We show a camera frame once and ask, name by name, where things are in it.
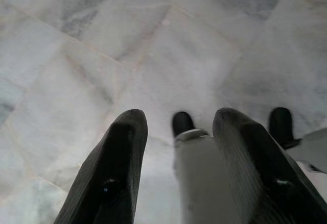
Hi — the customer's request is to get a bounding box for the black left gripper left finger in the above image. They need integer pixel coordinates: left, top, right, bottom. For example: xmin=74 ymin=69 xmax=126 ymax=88
xmin=53 ymin=109 xmax=149 ymax=224

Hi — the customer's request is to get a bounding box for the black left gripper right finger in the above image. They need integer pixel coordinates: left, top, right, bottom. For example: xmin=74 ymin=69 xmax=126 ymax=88
xmin=212 ymin=107 xmax=327 ymax=224

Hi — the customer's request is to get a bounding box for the silver left robot leg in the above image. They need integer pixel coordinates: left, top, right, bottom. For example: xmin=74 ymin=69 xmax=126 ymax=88
xmin=173 ymin=129 xmax=238 ymax=224

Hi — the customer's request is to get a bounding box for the silver robot leg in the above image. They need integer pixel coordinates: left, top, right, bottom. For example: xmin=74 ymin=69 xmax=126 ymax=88
xmin=173 ymin=129 xmax=238 ymax=224
xmin=283 ymin=127 xmax=327 ymax=174

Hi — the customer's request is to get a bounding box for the black right robot foot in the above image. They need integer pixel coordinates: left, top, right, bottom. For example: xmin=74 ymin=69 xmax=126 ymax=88
xmin=268 ymin=107 xmax=302 ymax=150

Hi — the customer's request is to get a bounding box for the black robot foot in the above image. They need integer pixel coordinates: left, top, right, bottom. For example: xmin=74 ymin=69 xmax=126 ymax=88
xmin=171 ymin=111 xmax=196 ymax=138
xmin=268 ymin=107 xmax=302 ymax=150

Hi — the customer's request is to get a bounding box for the silver right robot leg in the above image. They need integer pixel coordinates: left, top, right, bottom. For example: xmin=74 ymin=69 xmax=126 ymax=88
xmin=283 ymin=127 xmax=327 ymax=174

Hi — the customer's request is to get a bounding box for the black left robot foot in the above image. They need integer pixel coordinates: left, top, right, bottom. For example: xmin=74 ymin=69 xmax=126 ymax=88
xmin=171 ymin=111 xmax=196 ymax=138

